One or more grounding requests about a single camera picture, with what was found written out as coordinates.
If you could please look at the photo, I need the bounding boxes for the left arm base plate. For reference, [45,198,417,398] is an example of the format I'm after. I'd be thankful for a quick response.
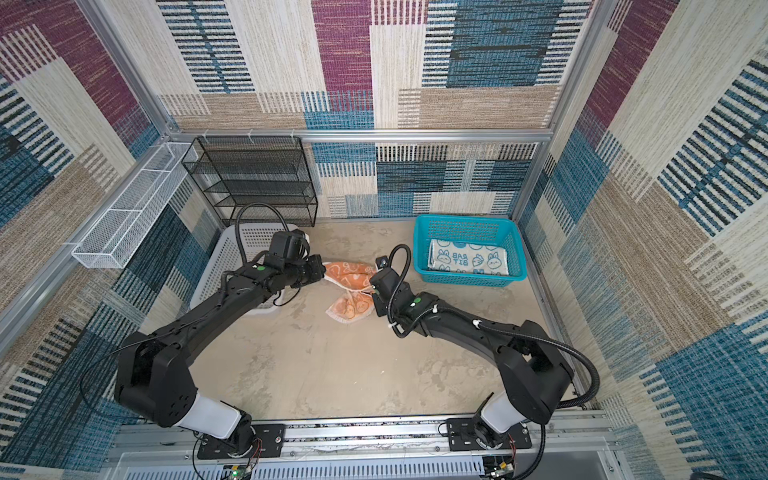
[195,423,286,460]

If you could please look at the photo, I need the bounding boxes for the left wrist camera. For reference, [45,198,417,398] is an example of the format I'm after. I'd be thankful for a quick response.
[265,229,310,265]

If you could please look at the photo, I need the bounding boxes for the teal bicycle print towel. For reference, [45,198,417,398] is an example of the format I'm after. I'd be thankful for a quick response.
[427,239,509,276]

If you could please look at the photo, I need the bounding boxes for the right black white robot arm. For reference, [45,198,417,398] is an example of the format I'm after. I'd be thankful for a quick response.
[370,244,601,479]

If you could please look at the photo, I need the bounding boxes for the white wire mesh tray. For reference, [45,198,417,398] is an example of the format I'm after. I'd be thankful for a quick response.
[72,142,190,269]

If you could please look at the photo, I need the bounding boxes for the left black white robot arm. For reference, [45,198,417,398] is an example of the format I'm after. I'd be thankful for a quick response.
[103,227,326,458]

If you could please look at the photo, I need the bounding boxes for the white plastic laundry basket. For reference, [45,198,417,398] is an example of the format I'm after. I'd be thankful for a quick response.
[178,223,304,327]

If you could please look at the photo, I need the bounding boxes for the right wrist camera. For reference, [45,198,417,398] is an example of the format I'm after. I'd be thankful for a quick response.
[370,256,400,298]

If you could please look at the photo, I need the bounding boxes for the black wire shelf rack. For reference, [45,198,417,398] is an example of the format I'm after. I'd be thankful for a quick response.
[181,136,318,226]

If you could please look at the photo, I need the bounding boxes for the orange bear print towel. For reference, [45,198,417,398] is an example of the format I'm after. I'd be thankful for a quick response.
[323,261,376,324]

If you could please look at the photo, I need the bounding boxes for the teal plastic basket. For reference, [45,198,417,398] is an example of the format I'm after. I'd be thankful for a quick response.
[413,214,527,288]

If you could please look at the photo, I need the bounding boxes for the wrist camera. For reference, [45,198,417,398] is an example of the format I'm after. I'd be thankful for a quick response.
[370,256,400,298]
[265,229,310,265]

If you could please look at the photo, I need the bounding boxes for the aluminium mounting rail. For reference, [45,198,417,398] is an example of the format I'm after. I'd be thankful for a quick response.
[105,409,618,467]

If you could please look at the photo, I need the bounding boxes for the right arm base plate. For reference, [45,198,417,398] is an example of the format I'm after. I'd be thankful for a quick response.
[438,417,532,451]

